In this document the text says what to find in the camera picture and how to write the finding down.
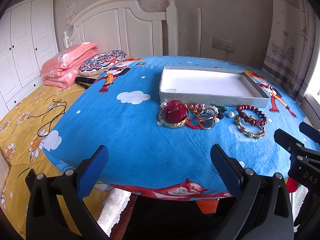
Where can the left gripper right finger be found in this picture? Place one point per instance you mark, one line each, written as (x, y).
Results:
(263, 208)

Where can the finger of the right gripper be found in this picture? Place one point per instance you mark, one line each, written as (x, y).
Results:
(295, 148)
(310, 132)

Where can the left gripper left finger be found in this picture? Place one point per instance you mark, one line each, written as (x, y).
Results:
(45, 219)

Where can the gold interlocked ring bangle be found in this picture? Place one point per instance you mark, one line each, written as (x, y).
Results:
(207, 118)

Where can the red flower brooch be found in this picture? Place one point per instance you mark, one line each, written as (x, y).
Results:
(175, 111)

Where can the wide gold bangle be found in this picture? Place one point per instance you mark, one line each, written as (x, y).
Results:
(172, 125)

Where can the white pearl pendant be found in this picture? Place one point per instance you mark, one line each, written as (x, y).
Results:
(231, 114)

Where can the grey white shallow tray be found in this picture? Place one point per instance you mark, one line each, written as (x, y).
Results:
(211, 86)

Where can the yellow daisy bedsheet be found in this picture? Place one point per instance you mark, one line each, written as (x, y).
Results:
(23, 131)

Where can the ship pattern curtain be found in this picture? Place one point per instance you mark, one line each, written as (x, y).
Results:
(291, 45)

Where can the black yellow folded item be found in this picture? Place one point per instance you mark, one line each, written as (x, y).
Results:
(84, 82)

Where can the blue cartoon tablecloth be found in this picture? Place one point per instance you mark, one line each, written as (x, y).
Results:
(120, 111)

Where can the pink folded quilt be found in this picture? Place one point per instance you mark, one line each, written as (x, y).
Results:
(62, 69)

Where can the patterned round cushion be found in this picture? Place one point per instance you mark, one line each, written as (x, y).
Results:
(101, 62)

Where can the white wardrobe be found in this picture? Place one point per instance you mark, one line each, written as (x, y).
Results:
(28, 40)

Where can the white wooden headboard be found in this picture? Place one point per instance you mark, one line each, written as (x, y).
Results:
(124, 25)

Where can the wall socket switch panel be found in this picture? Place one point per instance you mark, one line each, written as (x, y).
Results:
(221, 44)

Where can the white wall pipe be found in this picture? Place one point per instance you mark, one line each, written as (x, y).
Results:
(199, 32)

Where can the paper notice on wall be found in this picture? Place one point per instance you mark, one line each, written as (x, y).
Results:
(70, 12)

